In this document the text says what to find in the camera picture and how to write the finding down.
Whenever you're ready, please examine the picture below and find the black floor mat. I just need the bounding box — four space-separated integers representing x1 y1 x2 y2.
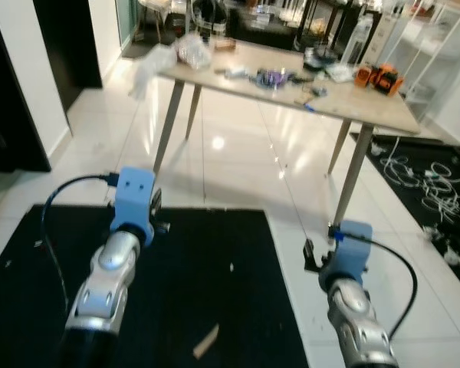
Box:
351 131 460 298
0 202 309 368

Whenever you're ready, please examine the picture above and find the tan cardboard scrap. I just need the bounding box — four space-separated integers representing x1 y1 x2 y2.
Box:
192 323 222 360

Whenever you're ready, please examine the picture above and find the white crumpled plastic bag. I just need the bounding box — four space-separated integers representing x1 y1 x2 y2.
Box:
130 44 178 101

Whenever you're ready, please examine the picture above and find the light wooden table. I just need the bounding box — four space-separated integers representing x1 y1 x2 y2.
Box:
156 38 422 228

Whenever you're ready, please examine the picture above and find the clear crumpled plastic bag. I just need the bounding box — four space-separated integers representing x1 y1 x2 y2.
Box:
176 32 214 71

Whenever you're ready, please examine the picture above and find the purple snack wrapper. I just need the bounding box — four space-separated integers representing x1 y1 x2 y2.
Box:
256 68 290 87

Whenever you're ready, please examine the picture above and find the orange black power tool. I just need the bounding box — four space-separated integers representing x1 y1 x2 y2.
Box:
353 63 406 96

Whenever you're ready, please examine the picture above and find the clear plastic bottle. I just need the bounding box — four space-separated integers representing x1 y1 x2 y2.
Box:
340 15 373 67

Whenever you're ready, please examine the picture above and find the white shelf rack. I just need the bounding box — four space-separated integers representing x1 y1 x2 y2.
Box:
383 0 460 104

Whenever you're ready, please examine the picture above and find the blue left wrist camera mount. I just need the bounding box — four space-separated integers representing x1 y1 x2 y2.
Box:
109 168 156 248

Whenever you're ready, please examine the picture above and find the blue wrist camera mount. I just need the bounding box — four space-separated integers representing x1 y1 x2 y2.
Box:
319 220 374 292
109 168 156 248

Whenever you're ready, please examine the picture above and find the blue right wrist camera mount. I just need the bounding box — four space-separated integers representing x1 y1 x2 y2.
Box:
319 220 374 292

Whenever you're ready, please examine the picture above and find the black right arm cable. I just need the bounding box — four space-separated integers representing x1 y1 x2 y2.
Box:
336 230 419 340

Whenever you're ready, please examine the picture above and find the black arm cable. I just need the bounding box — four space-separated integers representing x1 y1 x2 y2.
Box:
336 230 419 340
39 172 121 309

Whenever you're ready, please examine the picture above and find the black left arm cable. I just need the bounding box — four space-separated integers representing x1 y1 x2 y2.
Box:
39 172 121 309

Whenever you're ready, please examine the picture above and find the white cable bundle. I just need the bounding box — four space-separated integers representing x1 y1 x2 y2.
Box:
382 152 460 225

